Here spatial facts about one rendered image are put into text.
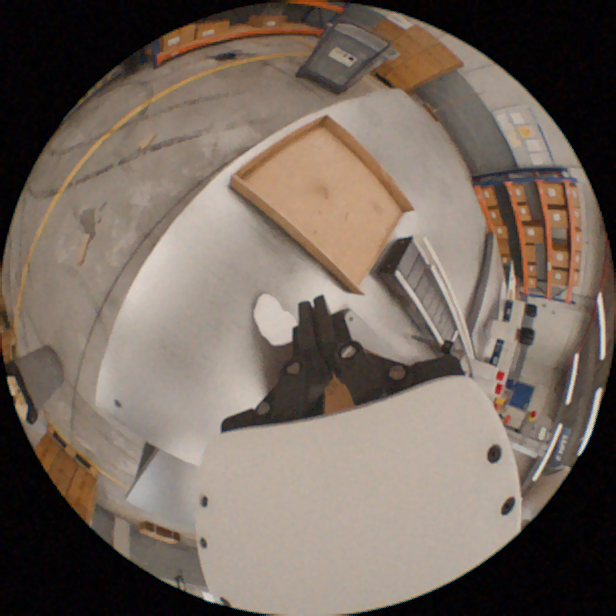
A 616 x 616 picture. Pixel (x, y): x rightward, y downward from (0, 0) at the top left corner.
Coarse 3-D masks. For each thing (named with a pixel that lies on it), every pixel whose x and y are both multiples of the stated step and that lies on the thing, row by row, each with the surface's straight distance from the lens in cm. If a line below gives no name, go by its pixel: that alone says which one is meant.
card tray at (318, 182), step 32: (320, 128) 48; (256, 160) 36; (288, 160) 39; (320, 160) 42; (352, 160) 47; (256, 192) 31; (288, 192) 36; (320, 192) 38; (352, 192) 42; (384, 192) 49; (288, 224) 31; (320, 224) 36; (352, 224) 40; (384, 224) 46; (320, 256) 33; (352, 256) 38; (352, 288) 36
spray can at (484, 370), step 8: (464, 360) 82; (472, 360) 81; (464, 368) 82; (480, 368) 79; (488, 368) 79; (496, 368) 79; (480, 376) 81; (488, 376) 79; (496, 376) 79; (504, 376) 80
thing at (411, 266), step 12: (408, 252) 43; (408, 264) 43; (420, 264) 47; (408, 276) 43; (420, 276) 46; (420, 288) 47; (432, 288) 51; (420, 300) 47; (432, 300) 52; (432, 312) 52; (444, 312) 59; (444, 324) 60; (444, 336) 62
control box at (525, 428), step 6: (528, 414) 117; (528, 420) 115; (534, 420) 117; (540, 420) 118; (546, 420) 120; (522, 426) 112; (528, 426) 113; (540, 426) 116; (546, 426) 118; (522, 432) 109; (528, 432) 111; (546, 438) 114; (522, 450) 116; (534, 456) 118
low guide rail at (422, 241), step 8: (424, 240) 43; (424, 248) 44; (432, 256) 45; (440, 264) 48; (440, 272) 48; (448, 288) 52; (456, 304) 57; (456, 312) 60; (464, 328) 67; (464, 336) 72; (472, 352) 83
